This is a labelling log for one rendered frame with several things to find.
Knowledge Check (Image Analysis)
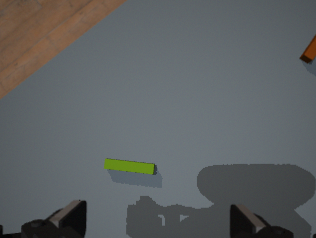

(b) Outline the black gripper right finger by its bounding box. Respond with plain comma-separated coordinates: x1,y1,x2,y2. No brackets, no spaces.
230,204,294,238

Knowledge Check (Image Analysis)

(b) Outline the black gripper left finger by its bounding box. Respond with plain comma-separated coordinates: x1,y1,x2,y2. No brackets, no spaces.
0,200,87,238

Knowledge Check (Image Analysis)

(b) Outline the lime green rod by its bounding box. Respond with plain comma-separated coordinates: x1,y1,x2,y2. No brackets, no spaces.
104,159,155,174

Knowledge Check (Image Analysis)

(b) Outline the orange rod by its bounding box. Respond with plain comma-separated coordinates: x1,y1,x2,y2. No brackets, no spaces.
299,35,316,64

